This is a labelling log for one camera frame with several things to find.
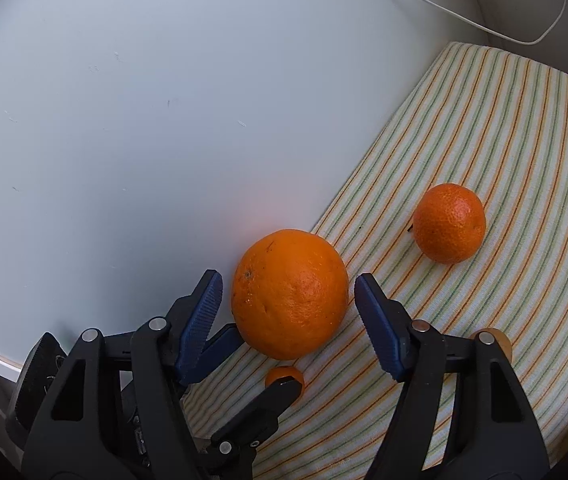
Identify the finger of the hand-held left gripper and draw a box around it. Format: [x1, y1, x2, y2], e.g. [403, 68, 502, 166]
[184, 323, 243, 387]
[196, 379, 301, 466]

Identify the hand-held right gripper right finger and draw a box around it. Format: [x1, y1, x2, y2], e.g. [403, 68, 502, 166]
[354, 272, 550, 480]

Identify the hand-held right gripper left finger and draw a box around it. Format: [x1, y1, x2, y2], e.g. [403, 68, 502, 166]
[21, 269, 225, 480]

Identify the small kumquat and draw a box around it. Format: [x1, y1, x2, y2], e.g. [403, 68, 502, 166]
[265, 366, 305, 401]

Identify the round orange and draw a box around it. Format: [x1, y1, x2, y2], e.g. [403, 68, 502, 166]
[231, 228, 349, 361]

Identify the small mandarin with stem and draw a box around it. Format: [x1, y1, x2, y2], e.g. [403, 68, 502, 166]
[412, 183, 487, 265]

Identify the striped cloth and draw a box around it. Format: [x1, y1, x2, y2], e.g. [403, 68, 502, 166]
[181, 41, 568, 480]

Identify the long white cable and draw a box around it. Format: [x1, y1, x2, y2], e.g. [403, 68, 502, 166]
[349, 0, 568, 45]

